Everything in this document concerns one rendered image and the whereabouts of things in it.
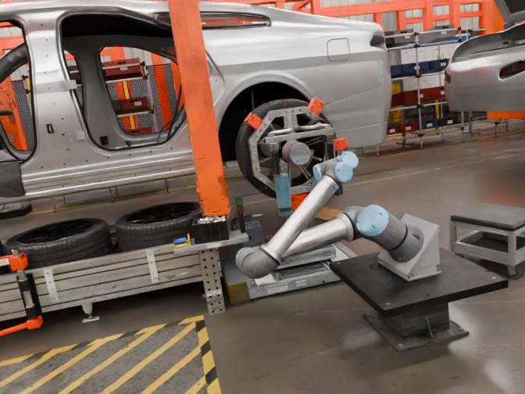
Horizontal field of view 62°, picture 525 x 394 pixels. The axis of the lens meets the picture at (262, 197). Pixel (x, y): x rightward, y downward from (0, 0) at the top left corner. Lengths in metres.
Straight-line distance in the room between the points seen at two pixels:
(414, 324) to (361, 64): 1.94
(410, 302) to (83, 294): 1.92
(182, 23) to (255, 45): 0.73
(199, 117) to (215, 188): 0.42
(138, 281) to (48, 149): 1.08
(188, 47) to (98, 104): 2.43
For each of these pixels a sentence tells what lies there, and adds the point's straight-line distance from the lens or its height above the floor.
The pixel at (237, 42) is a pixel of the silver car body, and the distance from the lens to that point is 3.19.
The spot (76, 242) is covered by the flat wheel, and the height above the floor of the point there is 0.47.
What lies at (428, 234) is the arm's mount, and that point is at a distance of 2.18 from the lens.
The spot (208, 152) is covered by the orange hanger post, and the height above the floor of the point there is 0.94.
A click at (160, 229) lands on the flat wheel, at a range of 2.90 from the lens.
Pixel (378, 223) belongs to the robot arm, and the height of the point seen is 0.59.
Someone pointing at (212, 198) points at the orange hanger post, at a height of 0.66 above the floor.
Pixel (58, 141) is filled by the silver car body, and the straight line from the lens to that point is 3.24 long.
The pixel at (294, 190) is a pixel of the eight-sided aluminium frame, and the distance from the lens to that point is 2.86.
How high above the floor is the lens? 1.21
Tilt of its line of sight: 13 degrees down
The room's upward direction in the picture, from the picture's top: 8 degrees counter-clockwise
